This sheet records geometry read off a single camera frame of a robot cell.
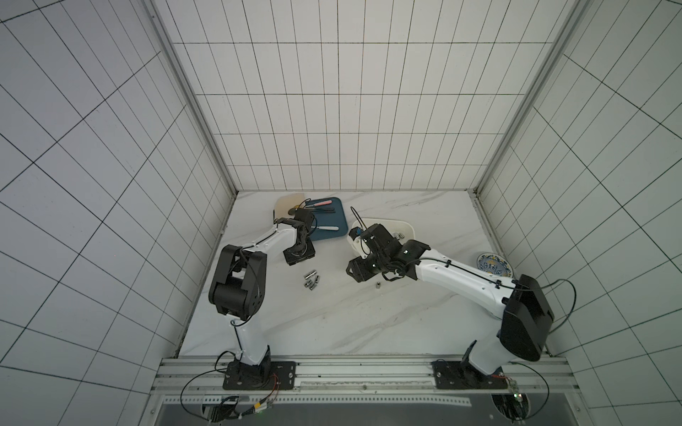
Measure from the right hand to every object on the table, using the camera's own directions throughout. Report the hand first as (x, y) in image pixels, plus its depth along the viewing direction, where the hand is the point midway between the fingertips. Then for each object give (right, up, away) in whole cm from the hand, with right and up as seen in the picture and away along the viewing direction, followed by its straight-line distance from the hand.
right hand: (344, 271), depth 80 cm
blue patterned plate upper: (+55, 0, +13) cm, 56 cm away
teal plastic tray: (-6, +17, +30) cm, 34 cm away
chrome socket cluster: (-12, -7, +10) cm, 17 cm away
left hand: (-16, +1, +14) cm, 21 cm away
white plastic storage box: (+23, +12, +23) cm, 34 cm away
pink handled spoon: (-11, +22, +34) cm, 42 cm away
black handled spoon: (-11, +19, +35) cm, 42 cm away
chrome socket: (+22, +9, +24) cm, 33 cm away
